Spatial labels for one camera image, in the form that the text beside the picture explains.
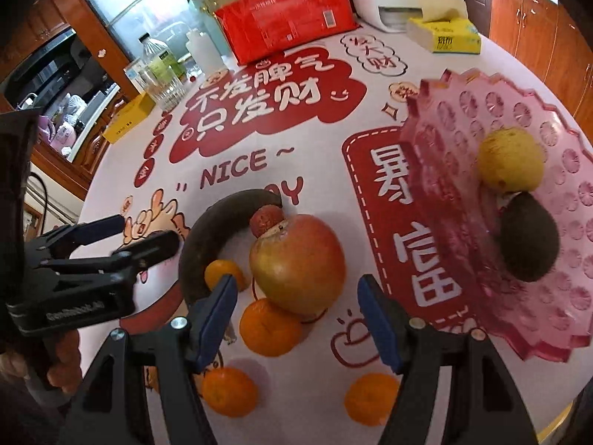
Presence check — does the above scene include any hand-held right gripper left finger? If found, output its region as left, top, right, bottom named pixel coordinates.
left=56, top=274, right=239, bottom=445

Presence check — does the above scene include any pink plastic plate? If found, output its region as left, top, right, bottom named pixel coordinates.
left=399, top=69, right=593, bottom=363

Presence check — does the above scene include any dark green avocado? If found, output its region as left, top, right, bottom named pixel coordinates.
left=498, top=191, right=560, bottom=283

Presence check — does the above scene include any red yellow apple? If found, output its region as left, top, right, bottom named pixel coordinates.
left=249, top=214, right=347, bottom=316

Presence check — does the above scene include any red tissue pack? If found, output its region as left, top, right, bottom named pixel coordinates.
left=195, top=0, right=362, bottom=66

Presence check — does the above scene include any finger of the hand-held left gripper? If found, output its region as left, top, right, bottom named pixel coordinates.
left=25, top=214, right=126, bottom=260
left=42, top=231, right=180, bottom=288

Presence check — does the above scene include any person's left hand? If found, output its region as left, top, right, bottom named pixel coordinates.
left=0, top=331, right=85, bottom=396

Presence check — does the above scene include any wooden kitchen cabinet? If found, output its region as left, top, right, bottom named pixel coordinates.
left=0, top=0, right=137, bottom=201

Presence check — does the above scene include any flat yellow box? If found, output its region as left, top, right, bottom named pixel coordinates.
left=102, top=93, right=153, bottom=144

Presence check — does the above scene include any small red hawthorn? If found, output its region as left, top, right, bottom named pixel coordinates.
left=250, top=205, right=285, bottom=238

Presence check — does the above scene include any red printed tablecloth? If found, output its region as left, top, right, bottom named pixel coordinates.
left=76, top=23, right=593, bottom=445

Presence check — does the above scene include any white blue carton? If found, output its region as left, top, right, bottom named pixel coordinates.
left=123, top=59, right=151, bottom=98

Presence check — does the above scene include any wooden wall cabinet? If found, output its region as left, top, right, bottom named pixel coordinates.
left=463, top=0, right=593, bottom=126

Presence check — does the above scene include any orange tangerine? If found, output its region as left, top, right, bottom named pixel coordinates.
left=204, top=260, right=248, bottom=293
left=344, top=373, right=401, bottom=427
left=239, top=297, right=304, bottom=359
left=201, top=367, right=259, bottom=418

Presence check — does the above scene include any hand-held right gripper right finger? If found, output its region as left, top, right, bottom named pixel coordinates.
left=357, top=274, right=538, bottom=445

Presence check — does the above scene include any yellow tissue box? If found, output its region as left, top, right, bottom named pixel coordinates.
left=407, top=16, right=483, bottom=55

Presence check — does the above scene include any pink kettle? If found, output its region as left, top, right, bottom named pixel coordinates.
left=39, top=115, right=79, bottom=150

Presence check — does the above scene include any clear plastic bottle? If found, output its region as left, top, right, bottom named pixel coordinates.
left=138, top=32, right=188, bottom=108

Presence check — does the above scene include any white plastic bottle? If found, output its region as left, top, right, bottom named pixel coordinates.
left=185, top=29, right=226, bottom=75

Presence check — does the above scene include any yellow pear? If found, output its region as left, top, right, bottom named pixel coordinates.
left=477, top=127, right=546, bottom=194

